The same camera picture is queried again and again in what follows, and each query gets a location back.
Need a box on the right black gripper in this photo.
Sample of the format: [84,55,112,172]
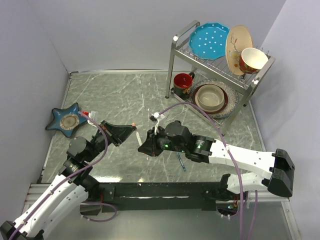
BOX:
[138,125,187,156]

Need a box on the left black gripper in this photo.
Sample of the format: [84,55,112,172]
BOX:
[85,120,137,162]

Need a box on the white orange-tipped marker pen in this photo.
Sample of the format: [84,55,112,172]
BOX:
[135,130,142,146]

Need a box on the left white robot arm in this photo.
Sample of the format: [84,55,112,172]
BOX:
[0,121,137,240]

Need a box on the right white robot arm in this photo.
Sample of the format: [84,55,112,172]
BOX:
[138,120,295,199]

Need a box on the blue marker pen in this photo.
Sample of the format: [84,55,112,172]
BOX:
[176,152,187,172]

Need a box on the blue star-shaped dish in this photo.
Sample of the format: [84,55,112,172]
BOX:
[45,102,87,138]

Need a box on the red black mug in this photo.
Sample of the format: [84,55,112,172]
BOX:
[173,72,195,97]

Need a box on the beige bowl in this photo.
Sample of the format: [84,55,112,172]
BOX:
[194,84,225,111]

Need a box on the steel dish rack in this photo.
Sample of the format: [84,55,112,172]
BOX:
[165,20,276,135]

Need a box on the dark red plate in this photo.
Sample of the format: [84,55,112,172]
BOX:
[191,83,229,115]

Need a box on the blue polka-dot plate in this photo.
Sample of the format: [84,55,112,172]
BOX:
[188,22,230,61]

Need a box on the red white bowl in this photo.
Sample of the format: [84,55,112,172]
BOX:
[239,47,269,74]

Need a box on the cream floral plate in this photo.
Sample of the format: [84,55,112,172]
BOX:
[225,25,253,76]

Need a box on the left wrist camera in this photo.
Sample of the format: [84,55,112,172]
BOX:
[78,111,97,128]

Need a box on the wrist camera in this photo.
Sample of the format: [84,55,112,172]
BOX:
[149,112,166,135]
[78,111,97,128]

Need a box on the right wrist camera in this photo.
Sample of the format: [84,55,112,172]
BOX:
[149,112,166,135]

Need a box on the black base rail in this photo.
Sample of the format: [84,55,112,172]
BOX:
[87,182,240,211]

